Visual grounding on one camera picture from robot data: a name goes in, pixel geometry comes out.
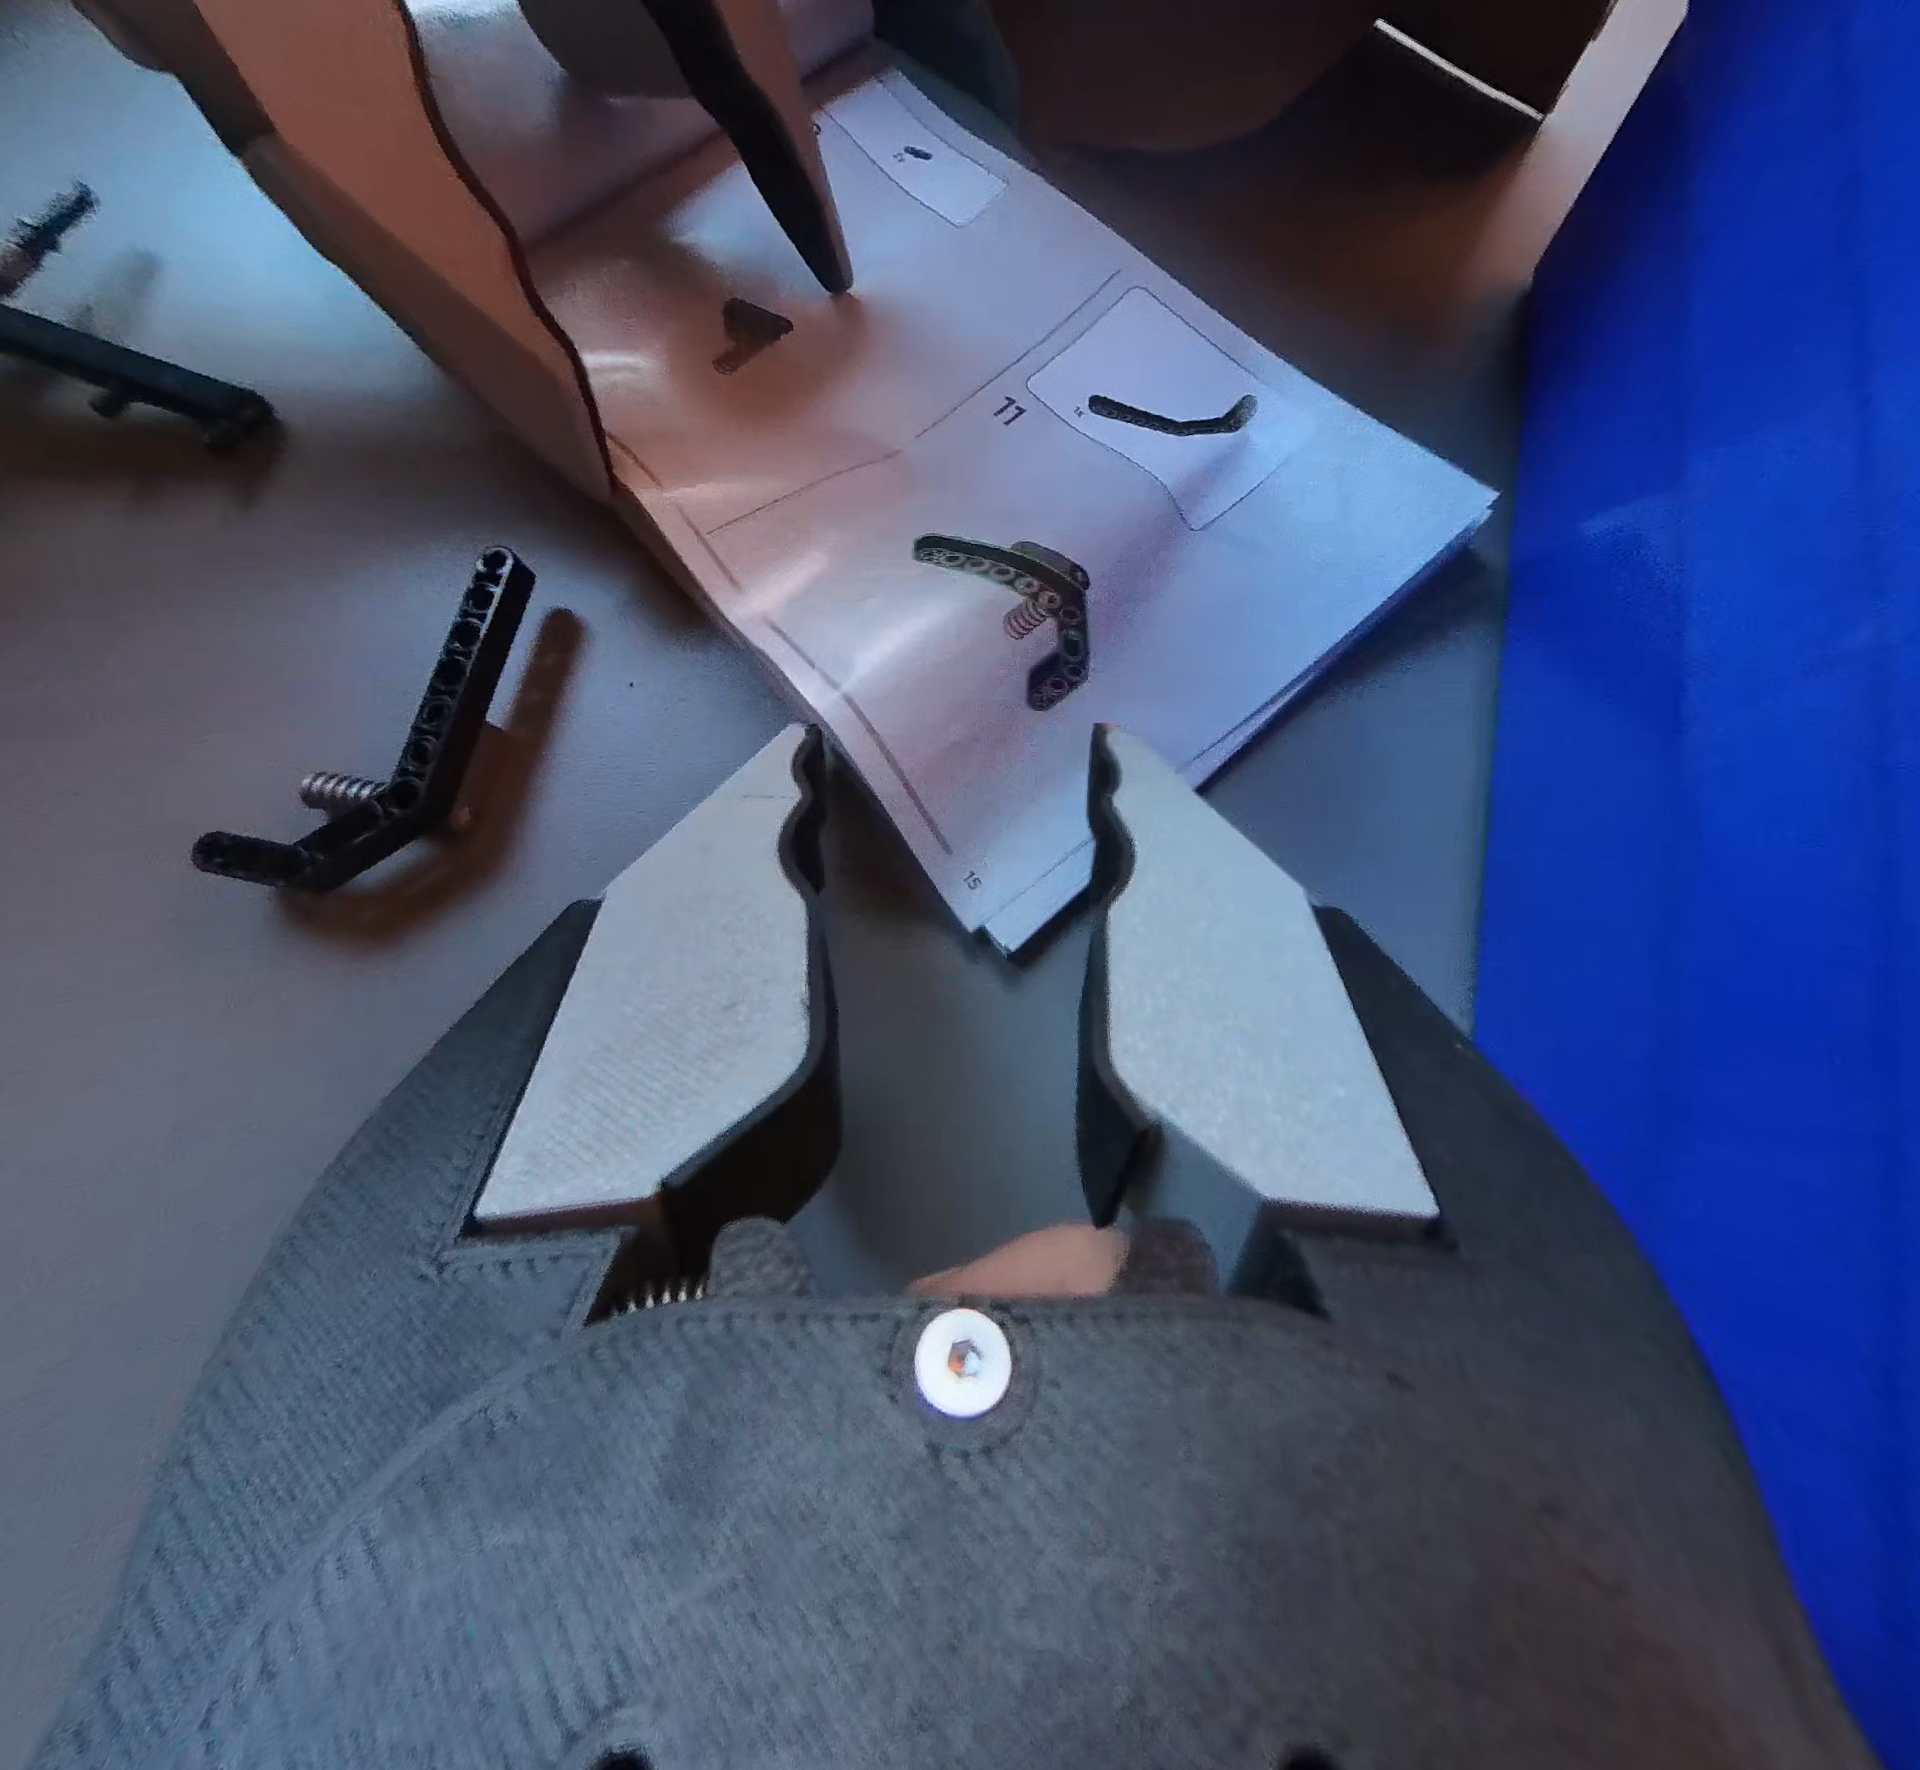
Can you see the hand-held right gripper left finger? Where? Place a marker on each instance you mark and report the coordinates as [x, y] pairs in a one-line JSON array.
[[675, 1021]]

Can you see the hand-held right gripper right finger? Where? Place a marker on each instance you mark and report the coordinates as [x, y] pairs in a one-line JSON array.
[[1245, 1051]]

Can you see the lego instruction booklet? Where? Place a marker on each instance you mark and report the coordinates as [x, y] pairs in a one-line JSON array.
[[931, 344]]

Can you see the small dark lego axle pin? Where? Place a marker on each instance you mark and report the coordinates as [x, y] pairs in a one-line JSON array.
[[53, 224]]

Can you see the black bent lego beam assembly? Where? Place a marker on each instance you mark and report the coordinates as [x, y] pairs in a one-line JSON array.
[[435, 734]]

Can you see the blue cloth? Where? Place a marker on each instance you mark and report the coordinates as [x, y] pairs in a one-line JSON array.
[[1725, 750]]

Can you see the long black lego frame piece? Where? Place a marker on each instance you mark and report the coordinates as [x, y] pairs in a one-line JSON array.
[[135, 375]]

